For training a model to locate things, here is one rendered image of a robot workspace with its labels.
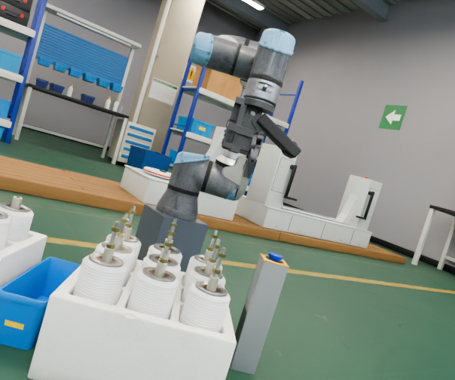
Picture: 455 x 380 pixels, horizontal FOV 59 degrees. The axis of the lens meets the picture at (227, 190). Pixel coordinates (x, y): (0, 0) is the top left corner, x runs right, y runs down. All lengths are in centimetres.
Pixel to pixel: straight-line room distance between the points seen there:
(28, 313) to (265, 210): 275
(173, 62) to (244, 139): 662
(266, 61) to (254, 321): 67
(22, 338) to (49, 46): 592
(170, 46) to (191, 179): 614
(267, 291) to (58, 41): 599
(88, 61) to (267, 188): 410
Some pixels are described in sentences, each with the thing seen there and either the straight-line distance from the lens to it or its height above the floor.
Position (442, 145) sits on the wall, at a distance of 652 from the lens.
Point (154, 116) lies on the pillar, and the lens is 730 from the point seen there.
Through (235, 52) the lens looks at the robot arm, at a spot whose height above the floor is 78.
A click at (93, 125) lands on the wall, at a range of 930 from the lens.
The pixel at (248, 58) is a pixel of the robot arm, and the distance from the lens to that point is 97.
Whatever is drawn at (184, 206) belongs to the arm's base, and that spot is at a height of 35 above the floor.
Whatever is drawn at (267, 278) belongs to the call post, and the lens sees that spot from 110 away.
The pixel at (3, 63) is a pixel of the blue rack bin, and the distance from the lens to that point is 533.
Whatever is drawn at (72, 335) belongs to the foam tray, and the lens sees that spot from 91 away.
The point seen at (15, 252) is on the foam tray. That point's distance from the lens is 110.
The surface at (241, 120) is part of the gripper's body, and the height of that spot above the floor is 63.
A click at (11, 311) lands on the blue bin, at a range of 104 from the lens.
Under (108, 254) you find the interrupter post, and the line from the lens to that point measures 91.
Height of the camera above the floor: 53
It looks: 4 degrees down
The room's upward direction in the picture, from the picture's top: 17 degrees clockwise
